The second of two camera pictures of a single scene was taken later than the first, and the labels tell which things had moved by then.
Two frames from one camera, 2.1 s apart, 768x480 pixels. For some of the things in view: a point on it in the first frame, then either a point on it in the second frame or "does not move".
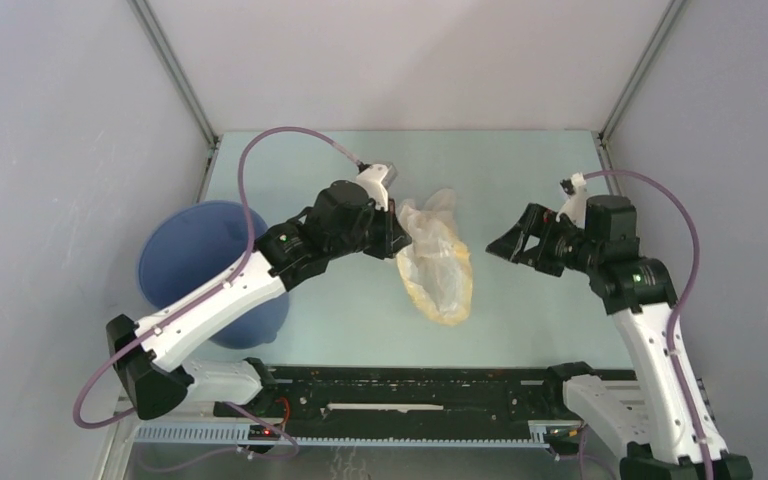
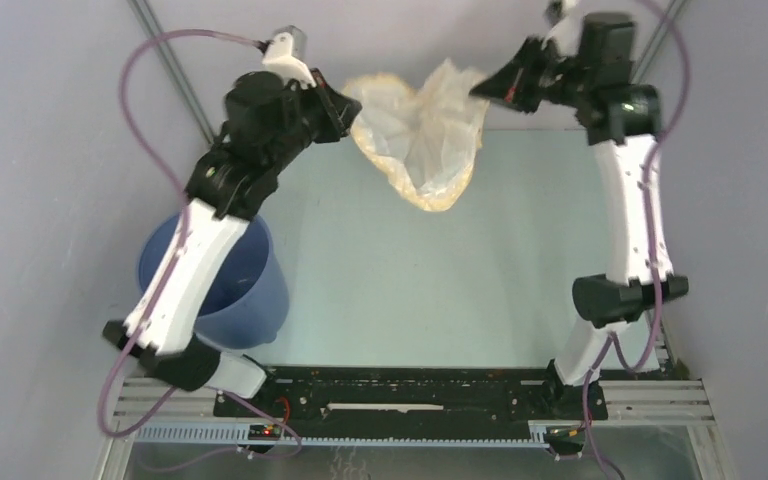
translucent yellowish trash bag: [436, 266] → [425, 135]
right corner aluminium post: [665, 24] does not move
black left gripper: [394, 238] → [338, 110]
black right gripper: [538, 222] → [510, 84]
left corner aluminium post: [173, 68] does not move
